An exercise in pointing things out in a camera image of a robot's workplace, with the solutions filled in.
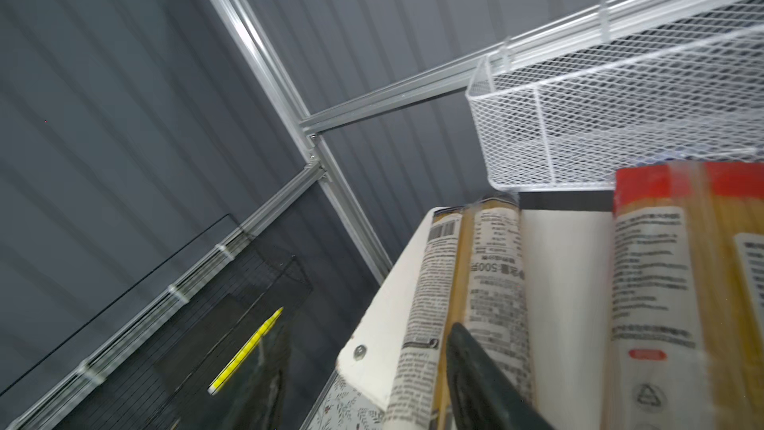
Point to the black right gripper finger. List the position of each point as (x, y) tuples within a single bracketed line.
[(482, 397)]

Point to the dark blue spaghetti bag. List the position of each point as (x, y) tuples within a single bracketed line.
[(472, 274)]

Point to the red spaghetti bag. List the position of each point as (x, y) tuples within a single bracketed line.
[(685, 346)]

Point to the white two-tier shelf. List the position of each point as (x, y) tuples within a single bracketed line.
[(567, 241)]

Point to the yellow marker in basket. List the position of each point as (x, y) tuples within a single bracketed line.
[(225, 375)]

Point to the black wire basket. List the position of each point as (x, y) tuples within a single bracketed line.
[(156, 375)]

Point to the aluminium frame profile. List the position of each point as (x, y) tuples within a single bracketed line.
[(142, 138)]

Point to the white wire mesh basket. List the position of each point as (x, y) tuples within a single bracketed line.
[(691, 89)]

